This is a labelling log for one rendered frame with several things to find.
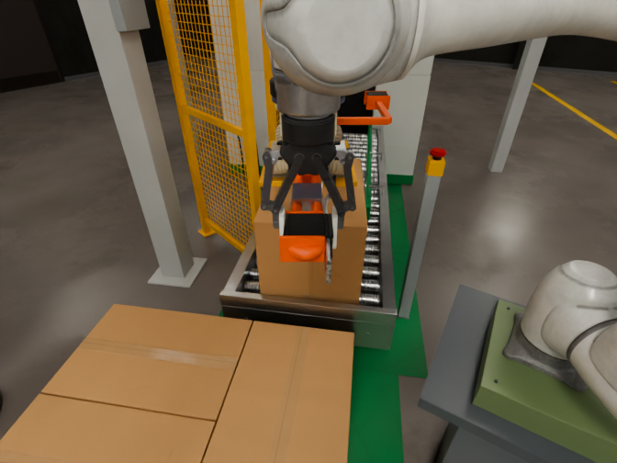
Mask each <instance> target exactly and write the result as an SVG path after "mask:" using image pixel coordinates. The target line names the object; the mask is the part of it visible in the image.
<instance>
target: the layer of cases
mask: <svg viewBox="0 0 617 463"><path fill-rule="evenodd" d="M353 346H354V333H349V332H341V331H333V330H326V329H319V328H310V327H303V326H296V325H287V324H280V323H272V322H258V321H254V322H253V323H252V321H250V320H243V319H234V318H227V317H219V316H212V315H204V314H196V313H189V312H181V311H167V310H159V309H151V308H143V307H136V306H129V305H120V304H114V305H113V306H112V307H111V308H110V310H109V311H108V312H107V313H106V314H105V316H104V317H103V318H102V319H101V320H100V322H99V323H98V324H97V325H96V326H95V328H94V329H93V330H92V331H91V332H90V333H89V334H88V335H87V336H86V338H85V339H84V340H83V341H82V343H81V344H80V345H79V346H78V347H77V349H76V350H75V351H74V352H73V354H72V355H71V356H70V357H69V358H68V360H67V361H66V362H65V363H64V364H63V366H62V367H61V368H60V369H59V371H58V372H57V373H56V374H55V375H54V377H53V378H52V379H51V380H50V382H49V383H48V384H47V385H46V386H45V388H44V389H43V390H42V391H41V393H42V394H39V395H38V396H37V397H36V399H35V400H34V401H33V402H32V403H31V404H30V405H29V406H28V407H27V409H26V410H25V411H24V412H23V413H22V415H21V416H20V417H19V418H18V419H17V421H16V422H15V423H14V424H13V426H12V427H11V428H10V429H9V430H8V432H7V433H6V434H5V435H4V437H3V438H2V439H1V440H0V463H347V461H348V445H349V428H350V411H351V395H352V378H353Z"/></svg>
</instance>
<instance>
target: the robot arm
mask: <svg viewBox="0 0 617 463"><path fill-rule="evenodd" d="M261 13H262V27H263V33H264V39H265V42H266V44H267V47H268V49H269V51H270V53H271V54H272V56H273V62H274V78H275V91H276V100H277V110H278V111H279V112H281V113H283V115H282V133H283V143H282V145H281V147H280V148H278V149H273V150H272V149H271V148H268V147H267V148H265V149H264V153H263V161H264V168H265V169H264V184H263V193H262V200H261V210H269V211H271V212H272V214H273V227H274V228H275V229H280V235H283V233H284V226H285V218H286V215H285V206H282V205H283V203H284V201H285V199H286V195H287V193H288V191H289V189H290V187H291V185H292V183H293V181H294V180H295V178H296V176H297V174H298V175H320V178H321V180H322V181H323V183H324V185H325V187H326V188H327V190H328V192H329V195H330V197H331V200H332V202H333V204H334V206H333V207H332V228H333V239H331V247H332V249H336V243H337V230H342V229H343V225H344V215H345V212H346V211H349V210H350V211H355V210H356V204H355V196H354V189H353V175H352V166H353V159H354V156H353V149H352V148H347V149H346V150H343V149H338V148H336V146H335V144H334V119H335V116H334V114H333V113H335V112H336V111H338V110H339V108H340V106H341V96H348V95H353V94H356V93H359V92H362V91H364V90H367V89H369V88H371V87H373V86H376V85H381V84H385V83H389V82H393V81H399V80H402V79H403V78H405V76H406V75H407V74H408V73H409V71H410V69H411V68H412V67H413V66H414V65H415V64H416V63H417V62H419V61H420V60H422V59H424V58H427V57H430V56H433V55H437V54H443V53H447V52H454V51H467V50H473V49H479V48H486V47H491V46H497V45H502V44H507V43H513V42H518V41H524V40H533V39H539V38H544V37H550V36H558V35H577V36H587V37H593V38H600V39H605V40H614V41H617V0H263V1H262V10H261ZM280 156H281V157H282V158H283V159H284V160H285V162H286V163H287V164H288V166H289V167H288V170H287V172H286V176H285V178H284V180H283V183H282V185H281V186H280V188H279V191H278V193H277V195H276V197H275V200H274V201H273V200H270V194H271V187H272V180H273V173H274V166H275V164H276V163H277V161H278V157H280ZM335 156H336V157H338V158H339V163H340V164H342V166H343V173H344V180H345V186H346V193H347V200H346V201H342V198H341V195H340V193H339V191H338V189H337V186H336V185H335V183H334V181H333V178H332V176H331V173H330V170H329V167H328V165H329V164H330V163H331V161H332V160H333V159H334V158H335ZM514 321H515V323H514V326H513V330H512V333H511V336H510V340H509V343H508V345H507V346H506V347H505V348H504V349H503V352H502V354H503V355H504V356H505V357H506V358H507V359H509V360H512V361H516V362H520V363H522V364H524V365H525V366H528V367H531V368H533V369H535V370H538V371H540V372H542V373H544V374H546V375H548V376H550V377H552V378H555V379H557V380H560V381H562V382H564V383H566V384H567V385H568V386H570V387H571V388H572V389H574V390H576V391H579V392H583V391H585V390H586V389H587V387H589V388H590V390H591V391H592V392H593V393H594V394H595V396H596V397H597V398H598V399H599V400H600V402H601V403H602V404H603V405H604V406H605V407H606V408H607V410H608V411H609V412H610V413H611V414H612V415H613V416H614V417H615V418H616V419H617V276H616V275H614V274H613V272H612V271H611V270H609V269H608V268H606V267H604V266H602V265H598V264H595V263H592V262H589V261H581V260H575V261H570V262H567V263H565V264H563V265H558V266H557V267H555V268H554V269H552V270H551V271H550V272H549V273H547V274H546V275H545V276H544V277H543V278H542V279H541V281H540V282H539V283H538V285H537V286H536V288H535V290H534V292H533V294H532V295H531V297H530V299H529V301H528V304H527V306H526V309H525V311H524V313H523V312H516V313H515V315H514Z"/></svg>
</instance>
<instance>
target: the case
mask: <svg viewBox="0 0 617 463"><path fill-rule="evenodd" d="M353 167H354V171H355V174H356V178H357V186H354V187H353V189H354V196H355V204H356V210H355V211H350V210H349V211H346V212H345V215H344V225H343V229H342V230H337V243H336V249H332V259H331V283H330V284H327V283H326V277H325V260H324V262H281V261H280V249H279V236H280V229H275V228H274V227H273V214H272V212H271V211H269V210H261V204H260V207H259V208H258V211H257V213H256V216H255V218H254V221H253V229H254V238H255V247H256V255H257V265H258V273H259V282H260V290H261V294H263V295H271V296H279V297H288V298H296V299H312V300H320V301H328V302H337V303H345V304H353V305H359V301H360V293H361V285H362V277H363V269H364V260H365V246H366V237H367V229H368V226H367V217H366V207H365V190H364V180H363V171H362V163H361V159H353ZM279 188H280V186H272V187H271V194H270V200H273V201H274V200H275V197H276V195H277V193H278V191H279ZM337 189H338V191H339V193H340V195H341V198H342V201H346V200H347V193H346V186H337ZM291 193H292V187H290V189H289V191H288V193H287V195H286V199H285V201H284V203H283V205H282V206H285V211H291V207H290V202H291ZM333 206H334V204H333V202H332V200H331V198H330V200H329V202H328V205H327V207H328V214H329V213H331V216H332V207H333Z"/></svg>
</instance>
